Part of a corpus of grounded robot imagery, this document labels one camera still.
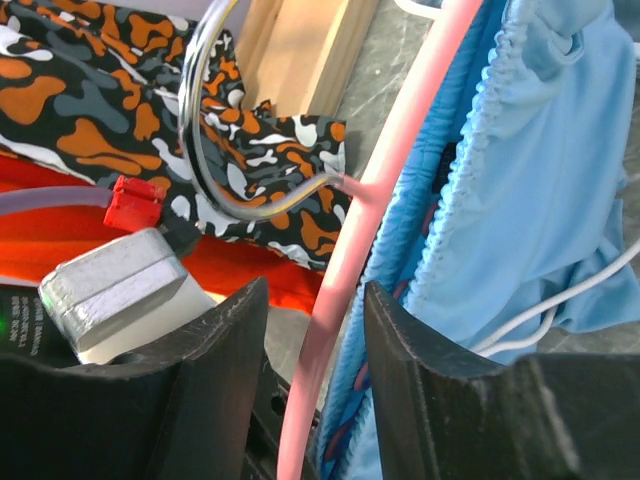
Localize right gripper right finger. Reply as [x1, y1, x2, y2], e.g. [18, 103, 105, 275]
[364, 282, 639, 480]

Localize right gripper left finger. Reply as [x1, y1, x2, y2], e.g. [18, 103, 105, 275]
[0, 277, 271, 480]

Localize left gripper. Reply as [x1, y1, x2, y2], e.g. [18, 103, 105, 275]
[0, 284, 321, 480]

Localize pink wire hanger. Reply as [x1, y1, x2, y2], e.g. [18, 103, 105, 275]
[177, 0, 484, 480]

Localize light blue shorts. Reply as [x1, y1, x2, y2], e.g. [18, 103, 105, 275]
[314, 1, 639, 479]

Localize orange shorts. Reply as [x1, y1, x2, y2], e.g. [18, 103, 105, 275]
[0, 149, 326, 321]

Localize camouflage patterned shorts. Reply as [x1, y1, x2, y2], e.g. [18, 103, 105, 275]
[1, 1, 350, 270]

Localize wooden clothes rack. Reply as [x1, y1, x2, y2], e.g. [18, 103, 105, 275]
[236, 0, 378, 116]

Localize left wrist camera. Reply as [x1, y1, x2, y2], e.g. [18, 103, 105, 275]
[39, 228, 216, 364]

